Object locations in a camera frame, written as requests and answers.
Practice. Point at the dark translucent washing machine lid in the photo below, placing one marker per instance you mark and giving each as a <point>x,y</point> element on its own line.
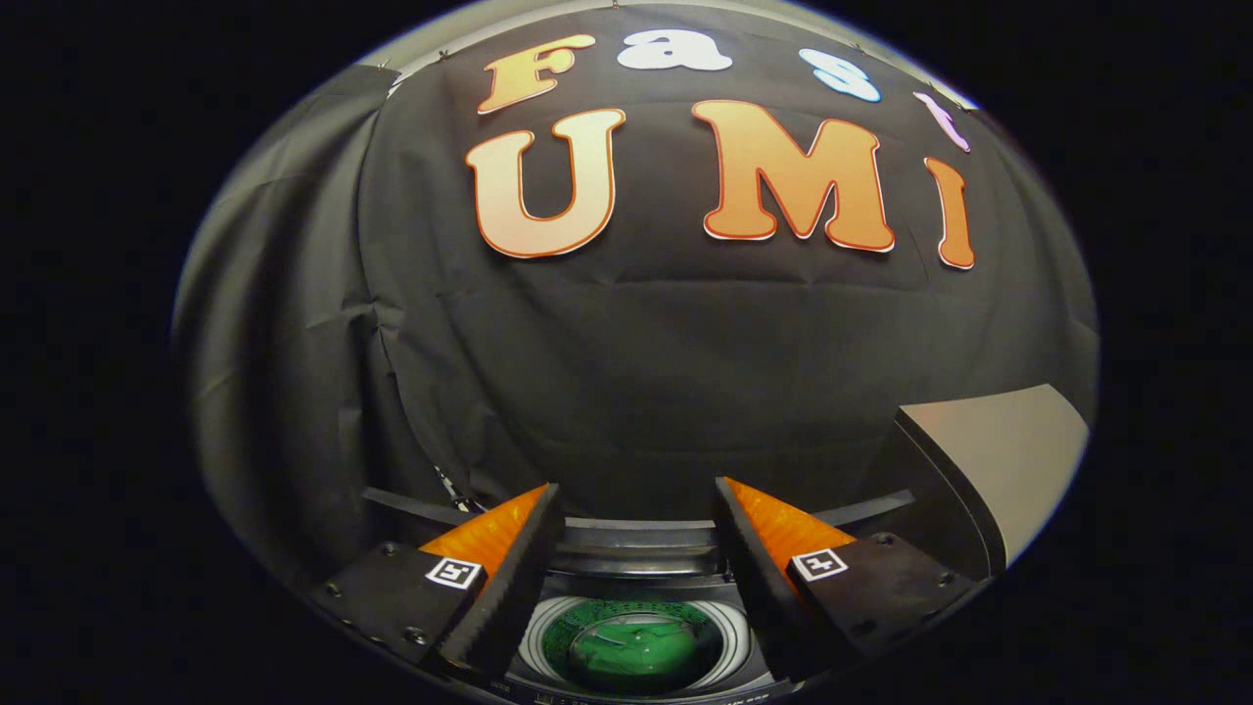
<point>636,534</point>

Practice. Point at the grey washing machine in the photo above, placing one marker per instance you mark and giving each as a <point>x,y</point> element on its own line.
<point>636,586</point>

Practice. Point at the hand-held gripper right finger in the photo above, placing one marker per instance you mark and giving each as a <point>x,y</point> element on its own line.
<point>754,587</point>

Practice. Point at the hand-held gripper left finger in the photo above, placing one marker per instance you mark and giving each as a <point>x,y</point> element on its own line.
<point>514,587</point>

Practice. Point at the green polo shirt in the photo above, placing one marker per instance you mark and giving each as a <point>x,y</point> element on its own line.
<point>636,656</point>

